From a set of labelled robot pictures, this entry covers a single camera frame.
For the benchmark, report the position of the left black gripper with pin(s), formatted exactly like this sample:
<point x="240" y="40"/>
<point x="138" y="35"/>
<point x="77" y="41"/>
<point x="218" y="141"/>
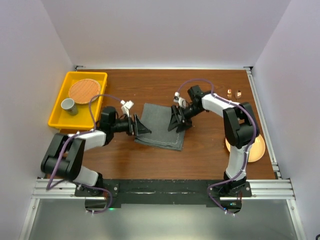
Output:
<point x="136" y="127"/>

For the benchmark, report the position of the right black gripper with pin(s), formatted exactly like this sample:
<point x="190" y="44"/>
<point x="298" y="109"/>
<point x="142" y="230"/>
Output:
<point x="175" y="119"/>

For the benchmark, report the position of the grey cloth napkin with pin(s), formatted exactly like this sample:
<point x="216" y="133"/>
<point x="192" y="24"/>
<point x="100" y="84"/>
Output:
<point x="157" y="118"/>

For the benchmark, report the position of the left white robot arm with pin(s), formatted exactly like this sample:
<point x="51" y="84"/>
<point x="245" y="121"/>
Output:
<point x="64" y="156"/>

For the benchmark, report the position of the yellow plastic tray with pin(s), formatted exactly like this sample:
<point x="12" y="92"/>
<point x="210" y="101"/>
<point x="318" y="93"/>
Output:
<point x="60" y="119"/>

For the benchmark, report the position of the rose gold spoon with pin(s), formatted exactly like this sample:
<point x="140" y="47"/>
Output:
<point x="238" y="94"/>

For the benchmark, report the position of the orange woven coaster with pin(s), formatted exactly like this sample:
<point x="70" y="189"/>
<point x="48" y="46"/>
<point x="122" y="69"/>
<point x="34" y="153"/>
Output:
<point x="84" y="90"/>

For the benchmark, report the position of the grey ceramic cup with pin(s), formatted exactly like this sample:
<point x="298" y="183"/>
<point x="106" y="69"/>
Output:
<point x="69" y="106"/>

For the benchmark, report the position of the golden round plate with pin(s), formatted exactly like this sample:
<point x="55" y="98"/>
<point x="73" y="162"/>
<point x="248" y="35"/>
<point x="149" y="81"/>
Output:
<point x="256" y="151"/>

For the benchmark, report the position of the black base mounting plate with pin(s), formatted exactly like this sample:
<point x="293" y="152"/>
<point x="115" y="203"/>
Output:
<point x="166" y="192"/>

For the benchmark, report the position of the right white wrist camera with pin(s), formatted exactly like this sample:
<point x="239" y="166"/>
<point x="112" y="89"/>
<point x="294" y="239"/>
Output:
<point x="179" y="100"/>

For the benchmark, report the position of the aluminium frame rail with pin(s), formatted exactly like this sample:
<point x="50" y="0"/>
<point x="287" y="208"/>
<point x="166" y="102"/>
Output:
<point x="262" y="190"/>

